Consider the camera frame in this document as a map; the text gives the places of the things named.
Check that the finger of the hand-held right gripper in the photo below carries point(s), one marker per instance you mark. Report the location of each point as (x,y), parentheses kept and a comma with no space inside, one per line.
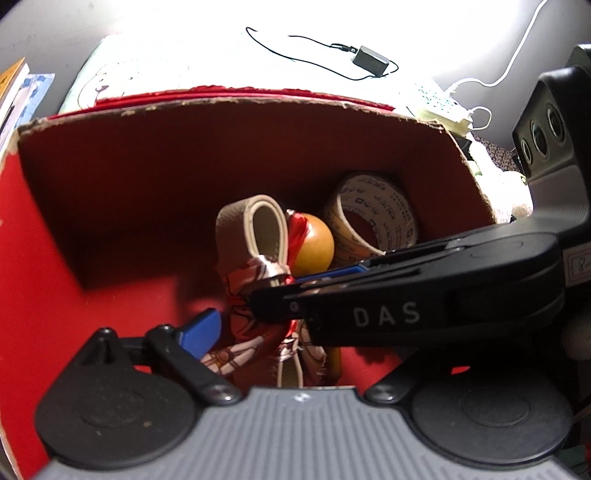
(281,304)
(332,273)

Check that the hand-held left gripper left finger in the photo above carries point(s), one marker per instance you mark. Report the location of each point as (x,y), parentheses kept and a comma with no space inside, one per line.
(201,330)

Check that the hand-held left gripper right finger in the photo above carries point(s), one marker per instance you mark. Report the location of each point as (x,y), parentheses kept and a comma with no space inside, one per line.
(392,383)

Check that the brown wooden gourd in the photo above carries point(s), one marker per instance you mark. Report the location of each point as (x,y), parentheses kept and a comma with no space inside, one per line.
(316,247)

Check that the red printed scarf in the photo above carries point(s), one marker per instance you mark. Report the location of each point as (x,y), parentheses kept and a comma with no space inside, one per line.
(244,332)

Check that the red cardboard box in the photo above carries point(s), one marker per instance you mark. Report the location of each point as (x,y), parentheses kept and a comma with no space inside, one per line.
(138,184)

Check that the printed tape roll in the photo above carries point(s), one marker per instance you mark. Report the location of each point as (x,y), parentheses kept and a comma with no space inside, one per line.
(360,217)

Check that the dark patterned stool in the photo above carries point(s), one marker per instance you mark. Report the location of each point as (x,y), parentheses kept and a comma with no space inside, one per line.
(494,152)

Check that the white power strip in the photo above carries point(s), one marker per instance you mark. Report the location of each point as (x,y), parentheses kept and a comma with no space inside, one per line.
(438,104)

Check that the black power adapter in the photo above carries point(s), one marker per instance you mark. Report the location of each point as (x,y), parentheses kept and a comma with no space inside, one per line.
(371,60)

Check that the pale green printed cloth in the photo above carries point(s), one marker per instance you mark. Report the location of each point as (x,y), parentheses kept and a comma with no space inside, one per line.
(120,78)

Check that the yellow book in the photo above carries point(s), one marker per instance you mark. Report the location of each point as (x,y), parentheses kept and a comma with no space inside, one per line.
(11,92)

